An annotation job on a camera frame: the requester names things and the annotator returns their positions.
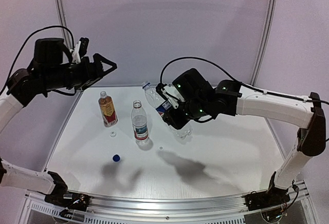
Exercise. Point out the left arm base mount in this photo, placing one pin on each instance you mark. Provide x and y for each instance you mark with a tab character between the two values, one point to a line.
62	197

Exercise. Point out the blue cap water bottle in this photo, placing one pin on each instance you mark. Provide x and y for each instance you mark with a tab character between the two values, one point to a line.
161	105

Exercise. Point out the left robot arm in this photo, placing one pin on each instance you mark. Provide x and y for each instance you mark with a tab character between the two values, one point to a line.
53	67

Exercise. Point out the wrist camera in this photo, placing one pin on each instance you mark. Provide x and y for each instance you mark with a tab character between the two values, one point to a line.
80	50
169	92

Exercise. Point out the blue bottle cap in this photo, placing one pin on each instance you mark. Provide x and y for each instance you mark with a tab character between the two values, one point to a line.
116	158

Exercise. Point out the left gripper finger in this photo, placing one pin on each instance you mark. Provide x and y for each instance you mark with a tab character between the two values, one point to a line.
85	84
100	61

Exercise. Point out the white bottle cap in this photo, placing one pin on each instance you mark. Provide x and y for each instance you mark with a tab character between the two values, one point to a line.
113	134

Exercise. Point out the red cap water bottle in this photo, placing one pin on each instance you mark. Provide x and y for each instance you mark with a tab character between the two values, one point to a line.
139	123

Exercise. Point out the left aluminium wall post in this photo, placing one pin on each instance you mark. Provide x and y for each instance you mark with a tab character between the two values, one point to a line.
63	10

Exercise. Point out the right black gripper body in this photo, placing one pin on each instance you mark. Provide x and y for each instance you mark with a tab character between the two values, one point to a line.
176	117

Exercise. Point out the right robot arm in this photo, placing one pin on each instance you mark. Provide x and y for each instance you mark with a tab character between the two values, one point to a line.
191	97

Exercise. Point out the aluminium wall post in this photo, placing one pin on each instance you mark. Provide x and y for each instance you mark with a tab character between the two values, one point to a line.
63	10
263	41

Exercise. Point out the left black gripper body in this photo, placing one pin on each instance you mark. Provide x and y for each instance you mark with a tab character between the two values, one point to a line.
90	69

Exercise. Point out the aluminium front rail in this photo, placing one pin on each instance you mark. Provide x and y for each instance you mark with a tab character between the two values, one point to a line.
238	208

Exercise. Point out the right aluminium wall post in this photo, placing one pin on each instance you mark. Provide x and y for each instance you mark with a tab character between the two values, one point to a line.
263	41

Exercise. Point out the gold label drink bottle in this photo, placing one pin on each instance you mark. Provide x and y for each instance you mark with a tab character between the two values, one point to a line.
107	110

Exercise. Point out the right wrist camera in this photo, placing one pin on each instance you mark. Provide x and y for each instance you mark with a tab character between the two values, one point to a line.
169	92

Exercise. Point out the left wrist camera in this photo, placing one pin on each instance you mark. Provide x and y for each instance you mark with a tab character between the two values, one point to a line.
80	50

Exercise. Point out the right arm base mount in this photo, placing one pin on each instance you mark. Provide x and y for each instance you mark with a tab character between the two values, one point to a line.
273	202

